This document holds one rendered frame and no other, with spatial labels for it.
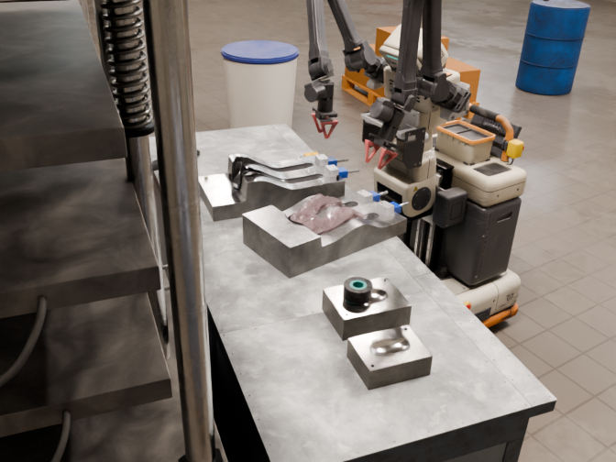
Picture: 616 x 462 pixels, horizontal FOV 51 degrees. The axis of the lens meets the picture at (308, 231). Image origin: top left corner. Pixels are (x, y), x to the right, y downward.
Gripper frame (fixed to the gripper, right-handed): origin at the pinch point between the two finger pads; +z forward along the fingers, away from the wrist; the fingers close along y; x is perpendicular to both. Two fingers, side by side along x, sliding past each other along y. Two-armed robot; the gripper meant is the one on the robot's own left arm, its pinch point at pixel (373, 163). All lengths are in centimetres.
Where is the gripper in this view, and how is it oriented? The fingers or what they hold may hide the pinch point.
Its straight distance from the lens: 226.0
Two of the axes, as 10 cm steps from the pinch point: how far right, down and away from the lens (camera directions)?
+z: -3.9, 8.9, 2.1
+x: 7.3, 1.6, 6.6
